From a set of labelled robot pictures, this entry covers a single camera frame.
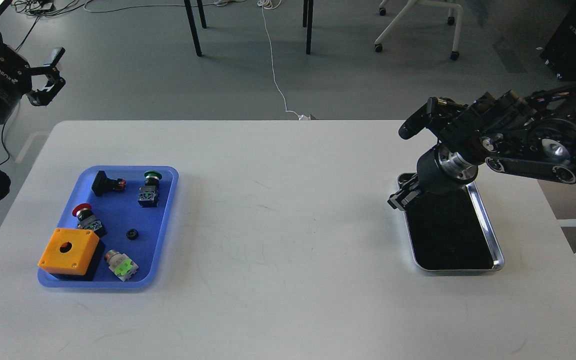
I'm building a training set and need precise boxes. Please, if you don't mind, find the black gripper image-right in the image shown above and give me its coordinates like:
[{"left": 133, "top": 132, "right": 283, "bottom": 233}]
[{"left": 387, "top": 147, "right": 479, "bottom": 212}]

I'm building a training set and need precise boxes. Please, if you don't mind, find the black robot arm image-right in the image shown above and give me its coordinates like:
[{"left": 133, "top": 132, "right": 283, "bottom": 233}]
[{"left": 388, "top": 83, "right": 576, "bottom": 211}]

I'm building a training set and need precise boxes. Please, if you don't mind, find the silver metal tray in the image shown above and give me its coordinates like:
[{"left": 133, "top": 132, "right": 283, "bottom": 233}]
[{"left": 403, "top": 182, "right": 505, "bottom": 274}]

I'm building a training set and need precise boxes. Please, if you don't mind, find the blue plastic tray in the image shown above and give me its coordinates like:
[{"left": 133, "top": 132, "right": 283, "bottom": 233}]
[{"left": 37, "top": 165, "right": 179, "bottom": 289}]

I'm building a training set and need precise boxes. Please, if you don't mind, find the black table leg left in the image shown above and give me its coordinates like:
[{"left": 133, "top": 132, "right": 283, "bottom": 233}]
[{"left": 183, "top": 0, "right": 207, "bottom": 57}]

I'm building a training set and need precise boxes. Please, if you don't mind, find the black table leg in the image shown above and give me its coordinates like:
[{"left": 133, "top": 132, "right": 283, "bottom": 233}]
[
  {"left": 183, "top": 0, "right": 207, "bottom": 57},
  {"left": 302, "top": 0, "right": 314, "bottom": 55}
]

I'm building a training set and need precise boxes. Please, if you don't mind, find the white chair base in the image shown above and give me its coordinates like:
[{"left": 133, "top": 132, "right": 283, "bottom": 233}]
[{"left": 374, "top": 0, "right": 465, "bottom": 62}]

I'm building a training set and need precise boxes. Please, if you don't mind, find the black table leg right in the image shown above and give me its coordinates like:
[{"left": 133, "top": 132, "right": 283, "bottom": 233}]
[{"left": 302, "top": 0, "right": 314, "bottom": 55}]

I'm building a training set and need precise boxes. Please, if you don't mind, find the orange button box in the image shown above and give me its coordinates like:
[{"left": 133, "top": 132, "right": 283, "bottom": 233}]
[{"left": 38, "top": 227, "right": 102, "bottom": 277}]

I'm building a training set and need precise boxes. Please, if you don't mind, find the black floor cable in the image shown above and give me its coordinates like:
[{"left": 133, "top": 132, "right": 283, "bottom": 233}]
[{"left": 12, "top": 0, "right": 89, "bottom": 17}]

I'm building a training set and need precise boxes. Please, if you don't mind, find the black selector switch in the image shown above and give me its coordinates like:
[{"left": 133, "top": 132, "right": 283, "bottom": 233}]
[{"left": 91, "top": 170, "right": 127, "bottom": 198}]

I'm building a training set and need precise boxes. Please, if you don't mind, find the red push button switch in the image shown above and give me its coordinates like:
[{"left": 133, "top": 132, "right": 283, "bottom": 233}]
[{"left": 71, "top": 203, "right": 107, "bottom": 238}]

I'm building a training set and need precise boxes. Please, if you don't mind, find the green push button switch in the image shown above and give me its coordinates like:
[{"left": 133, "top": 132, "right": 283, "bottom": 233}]
[{"left": 137, "top": 170, "right": 163, "bottom": 208}]

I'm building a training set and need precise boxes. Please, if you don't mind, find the white floor cable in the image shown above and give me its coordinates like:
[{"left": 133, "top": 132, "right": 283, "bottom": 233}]
[{"left": 259, "top": 0, "right": 314, "bottom": 122}]

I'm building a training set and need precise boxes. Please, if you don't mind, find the silver green indicator switch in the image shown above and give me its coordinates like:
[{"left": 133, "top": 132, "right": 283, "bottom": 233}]
[{"left": 103, "top": 249, "right": 139, "bottom": 281}]

